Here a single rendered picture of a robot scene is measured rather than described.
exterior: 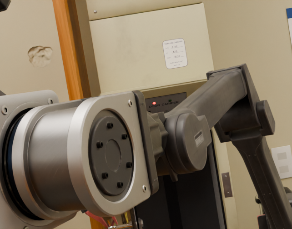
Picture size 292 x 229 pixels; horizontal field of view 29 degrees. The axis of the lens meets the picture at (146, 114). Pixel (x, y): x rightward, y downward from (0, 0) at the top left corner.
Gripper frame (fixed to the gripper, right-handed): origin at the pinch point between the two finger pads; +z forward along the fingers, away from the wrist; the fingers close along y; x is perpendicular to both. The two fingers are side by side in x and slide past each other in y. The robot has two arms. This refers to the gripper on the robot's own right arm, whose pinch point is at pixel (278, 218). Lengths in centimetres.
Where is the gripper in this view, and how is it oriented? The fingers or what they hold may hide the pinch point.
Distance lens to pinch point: 160.2
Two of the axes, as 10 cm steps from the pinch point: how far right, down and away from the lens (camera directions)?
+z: -0.4, -0.5, 10.0
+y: -9.9, 1.7, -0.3
